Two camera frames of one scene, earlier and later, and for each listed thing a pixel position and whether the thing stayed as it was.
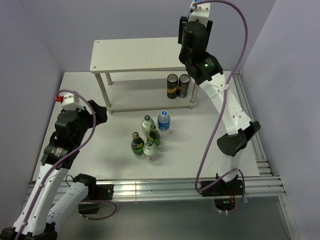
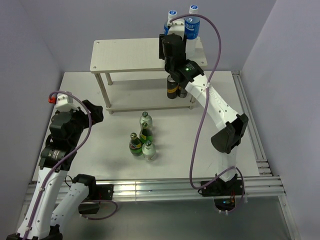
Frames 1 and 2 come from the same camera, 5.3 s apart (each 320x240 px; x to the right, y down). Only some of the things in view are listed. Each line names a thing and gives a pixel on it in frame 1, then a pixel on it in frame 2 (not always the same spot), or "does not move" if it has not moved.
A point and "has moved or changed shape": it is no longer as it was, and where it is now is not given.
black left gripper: [100, 112] does not move
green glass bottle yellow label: [154, 135] to [146, 134]
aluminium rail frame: [266, 188] does not move
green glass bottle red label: [137, 145] does not move
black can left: [172, 86] does not move
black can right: [184, 81] does not move
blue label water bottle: [163, 121] to [172, 13]
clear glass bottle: [150, 151] does not move
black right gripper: [183, 19] to [161, 51]
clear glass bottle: [147, 122] has moved or changed shape
